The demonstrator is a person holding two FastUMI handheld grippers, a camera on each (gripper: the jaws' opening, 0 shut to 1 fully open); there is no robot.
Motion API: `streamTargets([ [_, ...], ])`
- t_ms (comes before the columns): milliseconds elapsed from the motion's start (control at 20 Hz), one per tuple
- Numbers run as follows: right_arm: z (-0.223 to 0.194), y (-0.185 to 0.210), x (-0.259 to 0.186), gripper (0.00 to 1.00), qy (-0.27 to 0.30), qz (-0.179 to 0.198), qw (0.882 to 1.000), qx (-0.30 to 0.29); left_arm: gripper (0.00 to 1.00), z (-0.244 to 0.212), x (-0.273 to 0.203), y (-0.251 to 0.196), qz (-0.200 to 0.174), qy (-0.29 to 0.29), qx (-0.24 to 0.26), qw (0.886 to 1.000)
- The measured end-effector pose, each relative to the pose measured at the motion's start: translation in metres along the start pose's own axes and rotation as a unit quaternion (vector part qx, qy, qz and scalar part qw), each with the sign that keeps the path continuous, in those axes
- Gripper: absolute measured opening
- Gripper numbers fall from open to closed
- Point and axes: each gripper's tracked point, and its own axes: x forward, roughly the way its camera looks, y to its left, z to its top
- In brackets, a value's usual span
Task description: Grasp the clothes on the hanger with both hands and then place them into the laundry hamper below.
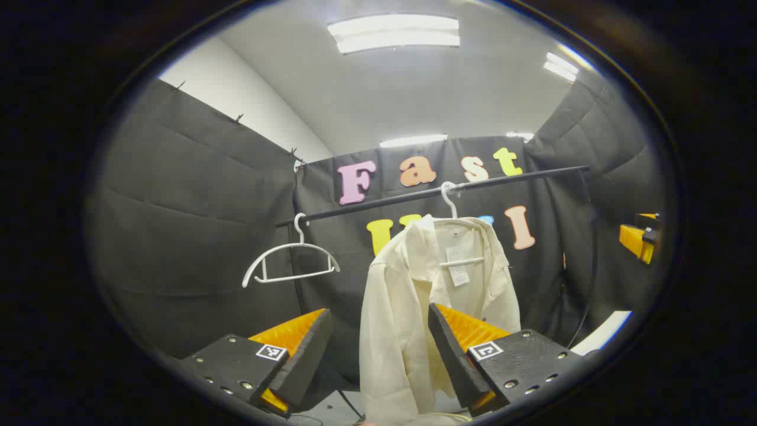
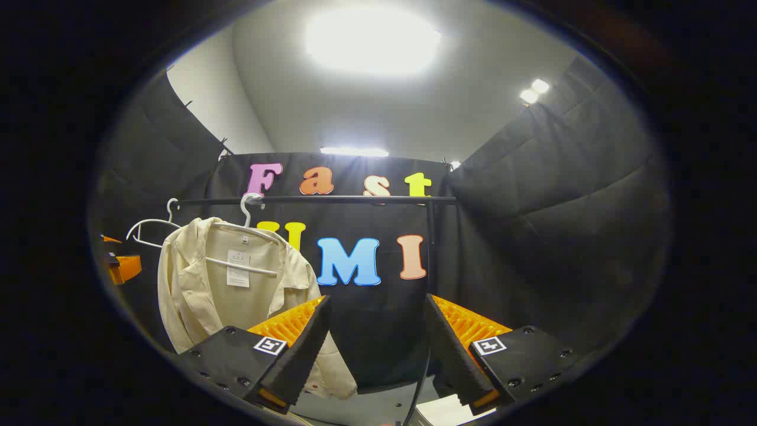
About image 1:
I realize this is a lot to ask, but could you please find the black floor cable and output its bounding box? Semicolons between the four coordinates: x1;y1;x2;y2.
336;388;366;424

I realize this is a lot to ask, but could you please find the large ceiling light panel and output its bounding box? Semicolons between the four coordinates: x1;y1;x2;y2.
327;14;461;55

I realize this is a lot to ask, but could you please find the black backdrop cloth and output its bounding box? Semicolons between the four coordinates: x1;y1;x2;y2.
98;71;666;385

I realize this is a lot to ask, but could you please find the cream button shirt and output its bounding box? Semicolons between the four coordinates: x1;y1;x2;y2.
359;214;522;426

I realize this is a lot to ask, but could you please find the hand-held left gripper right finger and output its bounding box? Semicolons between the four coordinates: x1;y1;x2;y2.
428;303;586;418

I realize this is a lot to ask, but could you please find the white panel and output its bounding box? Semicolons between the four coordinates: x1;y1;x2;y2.
571;311;633;357

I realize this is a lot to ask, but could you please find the white plastic hanger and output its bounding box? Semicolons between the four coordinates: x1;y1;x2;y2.
241;213;341;289
441;182;487;268

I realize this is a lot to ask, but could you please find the black clothes rail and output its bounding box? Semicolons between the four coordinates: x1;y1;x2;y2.
275;166;591;228

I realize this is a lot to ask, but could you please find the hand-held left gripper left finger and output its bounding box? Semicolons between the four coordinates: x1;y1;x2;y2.
177;308;333;418

